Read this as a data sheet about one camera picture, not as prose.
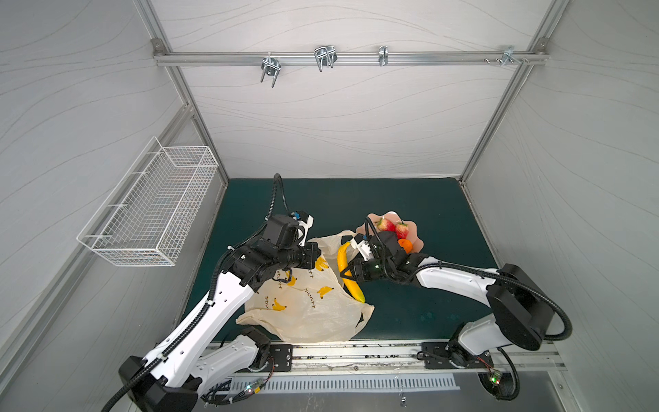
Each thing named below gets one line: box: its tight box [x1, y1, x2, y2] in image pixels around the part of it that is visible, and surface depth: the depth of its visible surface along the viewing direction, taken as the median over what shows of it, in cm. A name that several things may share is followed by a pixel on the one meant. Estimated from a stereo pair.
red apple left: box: [376, 217, 398, 232], surface depth 100 cm
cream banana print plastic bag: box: [235, 230, 375, 343], surface depth 73 cm
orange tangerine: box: [398, 238, 413, 255], surface depth 95 cm
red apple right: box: [394, 222, 410, 240], surface depth 97 cm
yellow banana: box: [336, 242, 366, 303], surface depth 80 cm
